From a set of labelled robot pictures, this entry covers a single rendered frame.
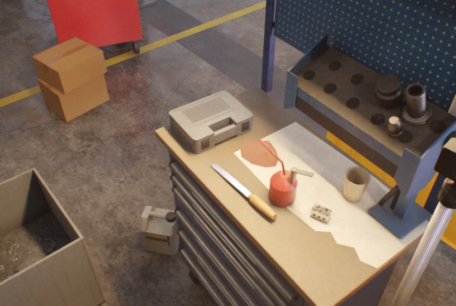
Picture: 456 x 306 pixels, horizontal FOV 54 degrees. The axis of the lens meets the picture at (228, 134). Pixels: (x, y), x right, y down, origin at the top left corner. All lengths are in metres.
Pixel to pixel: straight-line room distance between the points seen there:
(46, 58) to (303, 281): 2.57
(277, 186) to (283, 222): 0.11
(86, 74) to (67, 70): 0.16
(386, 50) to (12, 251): 1.82
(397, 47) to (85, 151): 2.28
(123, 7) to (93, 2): 0.24
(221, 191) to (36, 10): 4.01
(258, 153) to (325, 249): 0.42
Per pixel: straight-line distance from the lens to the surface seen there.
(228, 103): 1.71
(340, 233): 1.41
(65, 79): 3.25
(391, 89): 1.28
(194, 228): 1.85
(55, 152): 3.21
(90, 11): 3.84
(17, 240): 2.39
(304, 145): 1.65
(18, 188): 2.32
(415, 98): 1.21
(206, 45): 4.16
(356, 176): 1.50
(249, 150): 1.58
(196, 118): 1.64
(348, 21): 1.47
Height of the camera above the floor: 2.05
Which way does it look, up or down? 41 degrees down
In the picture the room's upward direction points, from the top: straight up
